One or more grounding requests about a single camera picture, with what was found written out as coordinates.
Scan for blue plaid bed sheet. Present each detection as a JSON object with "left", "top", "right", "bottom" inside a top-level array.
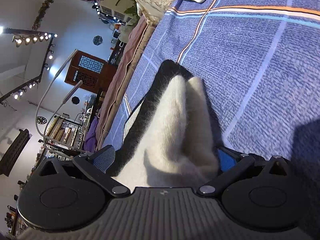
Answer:
[{"left": 101, "top": 0, "right": 320, "bottom": 238}]

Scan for dark wooden screen door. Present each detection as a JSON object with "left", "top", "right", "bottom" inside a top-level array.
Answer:
[{"left": 64, "top": 50, "right": 118, "bottom": 93}]

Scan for green plant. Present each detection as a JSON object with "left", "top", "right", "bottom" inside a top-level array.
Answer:
[{"left": 123, "top": 2, "right": 138, "bottom": 18}]

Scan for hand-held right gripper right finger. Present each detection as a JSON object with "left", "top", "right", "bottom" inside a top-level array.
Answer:
[{"left": 197, "top": 148, "right": 291, "bottom": 197}]

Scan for ceiling track lights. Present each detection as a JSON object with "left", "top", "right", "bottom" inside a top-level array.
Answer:
[{"left": 0, "top": 26, "right": 58, "bottom": 48}]

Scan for cream and black sweater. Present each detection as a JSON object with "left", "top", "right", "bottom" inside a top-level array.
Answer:
[{"left": 110, "top": 59, "right": 223, "bottom": 188}]

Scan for hanging leaf garland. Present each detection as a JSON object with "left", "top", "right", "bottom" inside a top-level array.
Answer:
[{"left": 31, "top": 0, "right": 60, "bottom": 31}]

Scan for purple cloth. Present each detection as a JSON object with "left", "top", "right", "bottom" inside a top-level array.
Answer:
[{"left": 83, "top": 119, "right": 101, "bottom": 152}]

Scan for dark wall board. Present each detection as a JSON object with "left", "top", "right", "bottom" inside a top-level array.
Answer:
[{"left": 0, "top": 128, "right": 31, "bottom": 177}]

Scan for gooseneck lamp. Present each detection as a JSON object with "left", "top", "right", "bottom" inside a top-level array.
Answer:
[
  {"left": 35, "top": 49, "right": 78, "bottom": 140},
  {"left": 43, "top": 80, "right": 87, "bottom": 153}
]

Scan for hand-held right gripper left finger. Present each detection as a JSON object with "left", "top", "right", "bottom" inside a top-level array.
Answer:
[{"left": 37, "top": 145, "right": 131, "bottom": 197}]

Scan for white cabinet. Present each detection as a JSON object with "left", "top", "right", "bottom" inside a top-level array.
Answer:
[{"left": 99, "top": 0, "right": 137, "bottom": 21}]

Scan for brown bed cover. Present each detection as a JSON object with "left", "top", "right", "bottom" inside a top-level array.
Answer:
[{"left": 96, "top": 15, "right": 156, "bottom": 151}]

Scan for wall shelves with bottles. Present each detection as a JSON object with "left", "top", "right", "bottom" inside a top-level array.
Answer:
[{"left": 44, "top": 114, "right": 88, "bottom": 153}]

